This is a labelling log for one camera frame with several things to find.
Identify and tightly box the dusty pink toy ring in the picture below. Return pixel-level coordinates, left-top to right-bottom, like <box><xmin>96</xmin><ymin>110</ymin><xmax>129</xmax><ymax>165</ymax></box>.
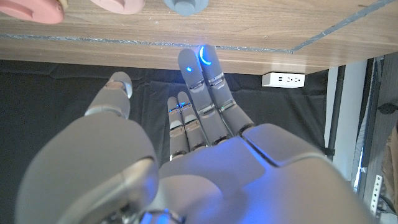
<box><xmin>90</xmin><ymin>0</ymin><xmax>146</xmax><ymax>16</ymax></box>

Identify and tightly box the black backdrop stand pole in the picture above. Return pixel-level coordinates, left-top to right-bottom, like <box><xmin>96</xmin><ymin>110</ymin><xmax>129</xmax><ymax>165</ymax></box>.
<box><xmin>325</xmin><ymin>65</ymin><xmax>346</xmax><ymax>161</ymax></box>

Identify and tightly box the small grey-blue toy ring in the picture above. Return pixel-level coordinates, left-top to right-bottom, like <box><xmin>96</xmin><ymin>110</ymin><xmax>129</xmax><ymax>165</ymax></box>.
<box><xmin>163</xmin><ymin>0</ymin><xmax>210</xmax><ymax>17</ymax></box>

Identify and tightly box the black door handle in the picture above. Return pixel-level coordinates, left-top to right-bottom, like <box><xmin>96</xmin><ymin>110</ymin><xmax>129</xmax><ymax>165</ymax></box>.
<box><xmin>377</xmin><ymin>102</ymin><xmax>398</xmax><ymax>115</ymax></box>

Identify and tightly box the white power strip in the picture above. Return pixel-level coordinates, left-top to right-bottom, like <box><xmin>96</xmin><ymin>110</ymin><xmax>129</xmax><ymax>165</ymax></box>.
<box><xmin>261</xmin><ymin>72</ymin><xmax>305</xmax><ymax>89</ymax></box>

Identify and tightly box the black backdrop curtain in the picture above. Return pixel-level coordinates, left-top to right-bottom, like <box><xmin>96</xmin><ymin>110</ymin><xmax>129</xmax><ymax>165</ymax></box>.
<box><xmin>0</xmin><ymin>58</ymin><xmax>330</xmax><ymax>224</ymax></box>

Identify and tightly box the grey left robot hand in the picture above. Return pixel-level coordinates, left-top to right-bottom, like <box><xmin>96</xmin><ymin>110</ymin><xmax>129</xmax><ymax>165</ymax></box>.
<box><xmin>14</xmin><ymin>44</ymin><xmax>379</xmax><ymax>224</ymax></box>

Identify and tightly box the coral red toy ring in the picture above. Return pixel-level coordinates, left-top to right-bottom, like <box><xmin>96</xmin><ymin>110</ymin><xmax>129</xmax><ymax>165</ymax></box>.
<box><xmin>0</xmin><ymin>0</ymin><xmax>65</xmax><ymax>25</ymax></box>

